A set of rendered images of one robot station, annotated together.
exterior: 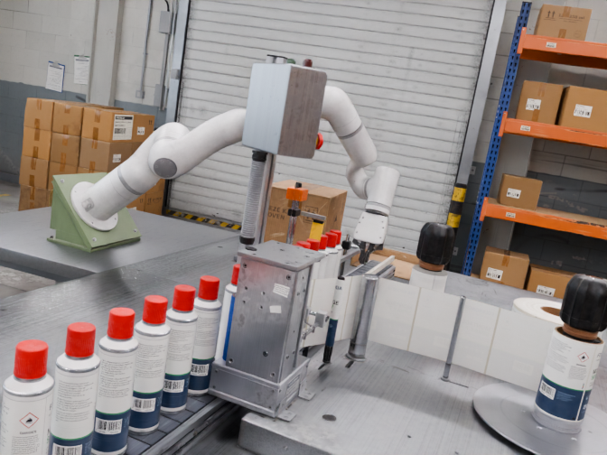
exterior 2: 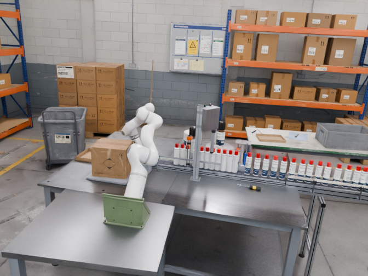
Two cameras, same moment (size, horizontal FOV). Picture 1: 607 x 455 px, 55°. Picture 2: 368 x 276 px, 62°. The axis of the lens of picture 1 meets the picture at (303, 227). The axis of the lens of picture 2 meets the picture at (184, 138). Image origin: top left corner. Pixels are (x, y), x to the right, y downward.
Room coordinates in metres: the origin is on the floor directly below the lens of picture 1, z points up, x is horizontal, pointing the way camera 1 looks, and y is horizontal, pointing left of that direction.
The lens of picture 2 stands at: (1.92, 2.56, 2.05)
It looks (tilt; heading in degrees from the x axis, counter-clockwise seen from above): 19 degrees down; 261
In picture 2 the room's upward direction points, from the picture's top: 3 degrees clockwise
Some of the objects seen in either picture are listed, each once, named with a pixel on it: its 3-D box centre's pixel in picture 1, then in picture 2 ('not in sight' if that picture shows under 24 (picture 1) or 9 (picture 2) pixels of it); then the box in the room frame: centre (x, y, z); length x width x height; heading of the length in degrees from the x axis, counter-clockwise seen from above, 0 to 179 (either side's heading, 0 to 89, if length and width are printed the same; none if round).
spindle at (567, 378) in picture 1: (574, 350); (220, 133); (1.04, -0.53, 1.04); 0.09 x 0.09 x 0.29
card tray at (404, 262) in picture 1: (391, 262); (96, 155); (2.34, -0.38, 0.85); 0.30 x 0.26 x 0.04; 160
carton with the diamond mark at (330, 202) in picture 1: (302, 223); (113, 157); (2.14, 0.01, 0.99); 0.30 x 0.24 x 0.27; 166
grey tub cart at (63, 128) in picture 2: not in sight; (65, 133); (3.04, -2.20, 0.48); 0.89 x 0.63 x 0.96; 94
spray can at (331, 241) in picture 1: (325, 270); (182, 154); (1.52, -0.08, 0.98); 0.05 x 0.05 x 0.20
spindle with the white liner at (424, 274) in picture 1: (427, 283); (192, 141); (1.38, -0.32, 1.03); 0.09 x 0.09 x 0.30
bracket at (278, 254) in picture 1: (283, 254); (243, 142); (0.98, 0.03, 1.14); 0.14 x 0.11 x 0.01; 160
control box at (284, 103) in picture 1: (283, 110); (208, 118); (1.34, 0.09, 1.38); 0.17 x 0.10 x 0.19; 35
